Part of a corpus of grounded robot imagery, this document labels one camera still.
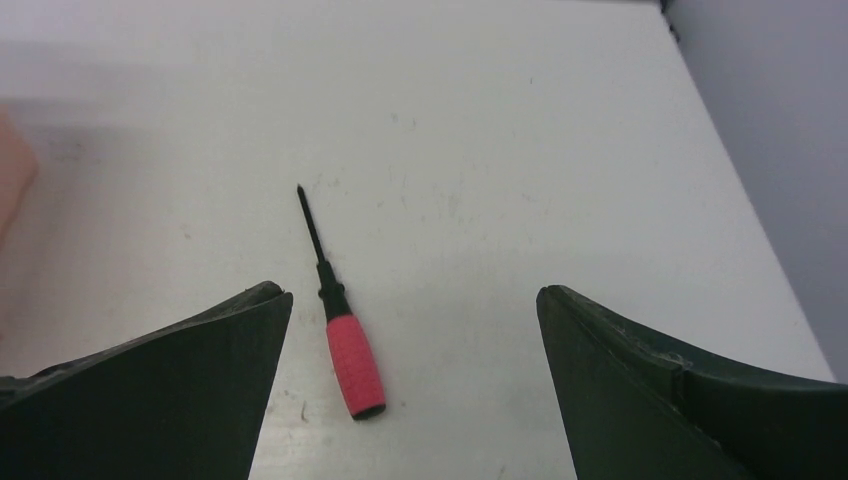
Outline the pink plastic bin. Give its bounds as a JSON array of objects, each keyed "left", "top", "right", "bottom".
[{"left": 1, "top": 107, "right": 39, "bottom": 242}]

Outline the red handled black screwdriver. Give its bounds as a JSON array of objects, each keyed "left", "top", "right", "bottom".
[{"left": 297, "top": 186, "right": 387, "bottom": 421}]

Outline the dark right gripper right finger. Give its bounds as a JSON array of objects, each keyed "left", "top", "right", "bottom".
[{"left": 536, "top": 285, "right": 847, "bottom": 479}]

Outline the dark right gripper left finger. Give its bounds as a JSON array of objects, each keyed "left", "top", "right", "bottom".
[{"left": 1, "top": 281, "right": 293, "bottom": 479}]

